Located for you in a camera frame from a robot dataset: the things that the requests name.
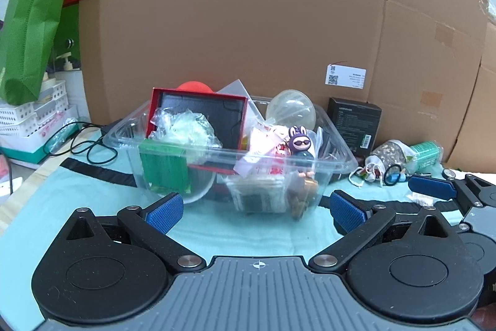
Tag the small clear packet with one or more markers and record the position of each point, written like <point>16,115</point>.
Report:
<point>420,198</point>

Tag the orange red ball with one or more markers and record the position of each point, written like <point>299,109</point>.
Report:
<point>193,87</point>

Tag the blue cylinder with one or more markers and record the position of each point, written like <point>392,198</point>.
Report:
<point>397,178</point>

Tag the clear plastic bag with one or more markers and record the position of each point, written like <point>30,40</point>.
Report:
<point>186,129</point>

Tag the clear capsule ball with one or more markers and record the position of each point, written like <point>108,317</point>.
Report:
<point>290,108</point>

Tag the pink white packet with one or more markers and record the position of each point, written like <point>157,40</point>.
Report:
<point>263,152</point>

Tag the wooden desktop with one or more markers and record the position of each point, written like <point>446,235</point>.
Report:
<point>27,195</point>

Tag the white pump bottle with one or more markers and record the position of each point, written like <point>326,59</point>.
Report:
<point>68,65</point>

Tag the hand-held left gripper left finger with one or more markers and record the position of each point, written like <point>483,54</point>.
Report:
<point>166,212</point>

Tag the green striped box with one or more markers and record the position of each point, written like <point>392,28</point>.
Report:
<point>162,168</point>

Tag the stack of white plastic baskets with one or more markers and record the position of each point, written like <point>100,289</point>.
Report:
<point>23,117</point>

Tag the cardboard panel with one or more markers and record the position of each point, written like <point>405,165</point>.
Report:
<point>232,17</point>
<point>482,114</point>

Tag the black charger adapter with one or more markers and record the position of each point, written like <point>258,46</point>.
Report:
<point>107,130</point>

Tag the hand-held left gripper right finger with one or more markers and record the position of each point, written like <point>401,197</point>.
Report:
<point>347,212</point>

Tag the black tape roll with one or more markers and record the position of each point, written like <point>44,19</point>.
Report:
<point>449,174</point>

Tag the teal cloth with black stripe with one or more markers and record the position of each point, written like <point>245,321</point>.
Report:
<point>240,230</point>

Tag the red box with black inside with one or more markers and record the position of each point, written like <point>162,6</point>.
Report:
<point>201,110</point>

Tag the black product box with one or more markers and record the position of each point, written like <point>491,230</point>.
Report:
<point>354,125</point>

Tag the green fabric bag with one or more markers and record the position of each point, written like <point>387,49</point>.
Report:
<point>31,24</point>

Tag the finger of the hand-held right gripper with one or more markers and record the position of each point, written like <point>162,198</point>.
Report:
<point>432,186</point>

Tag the grey card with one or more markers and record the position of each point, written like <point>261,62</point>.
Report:
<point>236,88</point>

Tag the clear plastic container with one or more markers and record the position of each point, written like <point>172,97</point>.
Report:
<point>128,137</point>

